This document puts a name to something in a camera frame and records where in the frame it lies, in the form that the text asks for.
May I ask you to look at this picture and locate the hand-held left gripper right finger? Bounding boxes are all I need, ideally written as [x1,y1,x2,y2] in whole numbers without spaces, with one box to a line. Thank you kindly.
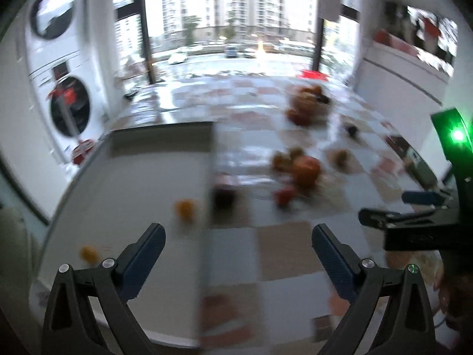
[312,224,437,355]

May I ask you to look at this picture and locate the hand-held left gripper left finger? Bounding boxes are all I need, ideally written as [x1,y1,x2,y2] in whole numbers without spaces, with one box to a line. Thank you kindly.
[42,223,166,355]

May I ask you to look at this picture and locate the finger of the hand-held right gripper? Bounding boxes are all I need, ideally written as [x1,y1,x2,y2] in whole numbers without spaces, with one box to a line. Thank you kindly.
[358,208,438,229]
[403,191,449,206]

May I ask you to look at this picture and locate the grey rectangular tray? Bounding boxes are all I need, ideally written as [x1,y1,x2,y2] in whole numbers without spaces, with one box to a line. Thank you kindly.
[31,121,215,348]

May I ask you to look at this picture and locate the orange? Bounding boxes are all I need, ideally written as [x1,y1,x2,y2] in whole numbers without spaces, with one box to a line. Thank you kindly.
[292,155,322,189]
[294,87,320,109]

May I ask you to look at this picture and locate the clear glass bowl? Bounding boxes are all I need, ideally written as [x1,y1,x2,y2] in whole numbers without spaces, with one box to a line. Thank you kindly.
[286,85,331,126]

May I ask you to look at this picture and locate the small kumquat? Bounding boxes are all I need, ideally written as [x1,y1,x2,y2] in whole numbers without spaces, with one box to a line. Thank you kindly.
[175,199,195,222]
[80,246,100,264]

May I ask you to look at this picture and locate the white cabinet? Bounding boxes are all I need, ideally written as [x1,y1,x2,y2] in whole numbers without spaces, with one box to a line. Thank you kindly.
[353,39,449,106]

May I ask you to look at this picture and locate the red bucket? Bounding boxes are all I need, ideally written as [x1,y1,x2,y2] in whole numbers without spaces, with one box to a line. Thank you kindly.
[72,140,97,165]

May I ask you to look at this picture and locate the pink basin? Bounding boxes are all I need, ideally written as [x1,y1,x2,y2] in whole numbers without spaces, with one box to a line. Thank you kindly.
[392,41,422,57]

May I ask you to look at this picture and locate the hanging clothes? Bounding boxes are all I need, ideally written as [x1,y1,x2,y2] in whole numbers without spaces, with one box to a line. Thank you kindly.
[384,2,459,76]

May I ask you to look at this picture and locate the white washing machine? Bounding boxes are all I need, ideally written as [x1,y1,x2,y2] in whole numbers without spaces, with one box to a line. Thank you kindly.
[27,50,108,163]

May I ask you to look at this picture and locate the hanging cloth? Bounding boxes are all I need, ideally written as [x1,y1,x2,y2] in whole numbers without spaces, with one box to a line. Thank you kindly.
[318,0,341,21]

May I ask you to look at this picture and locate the white stacked dryer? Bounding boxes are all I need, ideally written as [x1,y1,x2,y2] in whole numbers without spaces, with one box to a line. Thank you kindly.
[24,0,89,69]

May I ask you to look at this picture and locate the metal pole with red handle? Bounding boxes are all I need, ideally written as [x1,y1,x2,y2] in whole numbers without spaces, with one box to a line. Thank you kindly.
[46,78,80,145]

